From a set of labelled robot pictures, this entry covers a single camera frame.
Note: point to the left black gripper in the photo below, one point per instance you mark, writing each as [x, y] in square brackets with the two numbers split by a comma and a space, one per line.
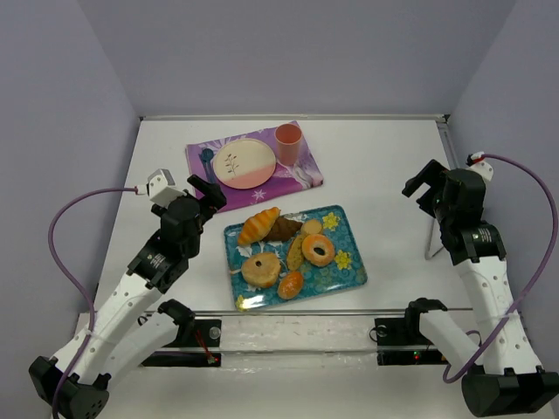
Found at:
[209, 196]

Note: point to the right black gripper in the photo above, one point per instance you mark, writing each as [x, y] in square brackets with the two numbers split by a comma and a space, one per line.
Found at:
[427, 182]

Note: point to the metal tongs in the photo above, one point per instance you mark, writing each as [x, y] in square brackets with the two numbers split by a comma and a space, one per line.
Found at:
[434, 244]

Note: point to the orange glazed donut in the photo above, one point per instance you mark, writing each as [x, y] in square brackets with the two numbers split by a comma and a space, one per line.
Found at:
[318, 250]

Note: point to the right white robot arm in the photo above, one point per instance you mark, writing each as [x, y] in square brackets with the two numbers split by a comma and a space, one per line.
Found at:
[501, 375]

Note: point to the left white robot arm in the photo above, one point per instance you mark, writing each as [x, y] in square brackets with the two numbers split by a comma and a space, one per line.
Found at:
[75, 381]

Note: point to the dark chocolate bread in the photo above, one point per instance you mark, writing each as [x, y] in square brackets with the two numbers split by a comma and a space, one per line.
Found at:
[282, 230]

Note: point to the long seeded bread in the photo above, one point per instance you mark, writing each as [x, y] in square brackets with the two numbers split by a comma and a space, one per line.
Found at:
[294, 256]

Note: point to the blue plastic spoon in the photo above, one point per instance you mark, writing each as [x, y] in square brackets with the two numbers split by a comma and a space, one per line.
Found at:
[206, 157]

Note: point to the cream pink round plate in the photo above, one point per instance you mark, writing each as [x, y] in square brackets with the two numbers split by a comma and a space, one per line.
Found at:
[244, 164]

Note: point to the orange striped croissant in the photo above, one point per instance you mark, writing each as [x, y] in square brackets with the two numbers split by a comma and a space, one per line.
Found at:
[258, 226]

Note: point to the pink plastic cup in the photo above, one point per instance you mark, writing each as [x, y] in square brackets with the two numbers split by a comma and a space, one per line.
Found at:
[288, 138]

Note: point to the small round tan bun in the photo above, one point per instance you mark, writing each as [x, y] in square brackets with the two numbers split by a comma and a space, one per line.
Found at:
[310, 227]

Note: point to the orange sugared bun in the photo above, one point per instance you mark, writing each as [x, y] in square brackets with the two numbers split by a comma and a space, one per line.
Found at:
[291, 285]

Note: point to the teal floral tray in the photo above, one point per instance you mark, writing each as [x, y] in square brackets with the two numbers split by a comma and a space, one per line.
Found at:
[346, 271]

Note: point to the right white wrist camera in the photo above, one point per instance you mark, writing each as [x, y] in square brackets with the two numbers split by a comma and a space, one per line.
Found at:
[476, 163]

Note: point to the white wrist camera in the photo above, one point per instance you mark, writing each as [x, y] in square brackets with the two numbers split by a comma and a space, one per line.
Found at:
[162, 189]
[476, 163]

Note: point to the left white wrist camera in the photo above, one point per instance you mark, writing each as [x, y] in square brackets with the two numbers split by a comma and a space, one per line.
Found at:
[162, 189]

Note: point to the tan ring donut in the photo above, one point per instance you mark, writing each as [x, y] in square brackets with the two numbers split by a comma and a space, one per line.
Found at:
[261, 270]

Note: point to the metal table rail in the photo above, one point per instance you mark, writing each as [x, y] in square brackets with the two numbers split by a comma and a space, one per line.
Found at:
[335, 313]

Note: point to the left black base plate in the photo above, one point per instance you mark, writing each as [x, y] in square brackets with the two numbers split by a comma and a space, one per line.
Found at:
[196, 348]

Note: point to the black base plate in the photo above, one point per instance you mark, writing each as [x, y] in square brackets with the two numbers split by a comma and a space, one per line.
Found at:
[397, 347]
[196, 348]

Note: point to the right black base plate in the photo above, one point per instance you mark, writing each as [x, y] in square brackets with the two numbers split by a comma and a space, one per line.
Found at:
[397, 347]

